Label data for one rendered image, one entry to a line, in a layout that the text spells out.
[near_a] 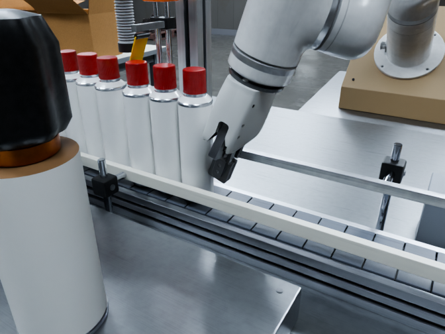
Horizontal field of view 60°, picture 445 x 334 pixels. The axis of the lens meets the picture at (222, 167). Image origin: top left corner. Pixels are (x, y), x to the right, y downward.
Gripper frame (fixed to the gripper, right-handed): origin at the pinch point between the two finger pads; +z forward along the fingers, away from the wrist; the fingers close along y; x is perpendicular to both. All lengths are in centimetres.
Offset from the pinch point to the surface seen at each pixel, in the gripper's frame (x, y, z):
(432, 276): 29.5, 4.3, -6.2
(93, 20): -137, -107, 44
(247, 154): 2.0, -3.1, -2.4
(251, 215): 8.1, 4.3, 1.0
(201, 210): 0.6, 3.6, 6.5
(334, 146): 9.2, -43.4, 8.7
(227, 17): -393, -754, 203
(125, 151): -17.5, 0.9, 7.9
